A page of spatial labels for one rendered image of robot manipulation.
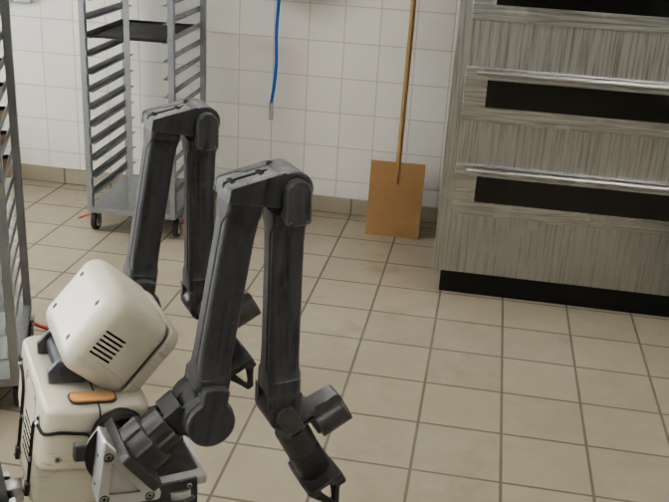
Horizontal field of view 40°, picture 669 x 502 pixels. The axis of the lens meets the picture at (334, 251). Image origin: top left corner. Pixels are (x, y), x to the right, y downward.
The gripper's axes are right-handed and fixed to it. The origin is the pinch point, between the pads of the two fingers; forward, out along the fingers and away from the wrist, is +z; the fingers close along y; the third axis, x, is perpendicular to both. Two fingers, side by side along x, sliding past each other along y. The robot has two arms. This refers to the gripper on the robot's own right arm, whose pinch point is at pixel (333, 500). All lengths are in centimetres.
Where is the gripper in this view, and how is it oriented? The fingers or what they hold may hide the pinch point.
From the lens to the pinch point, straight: 169.3
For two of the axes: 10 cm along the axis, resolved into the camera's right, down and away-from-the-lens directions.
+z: 3.7, 7.8, 5.1
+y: -4.3, -3.4, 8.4
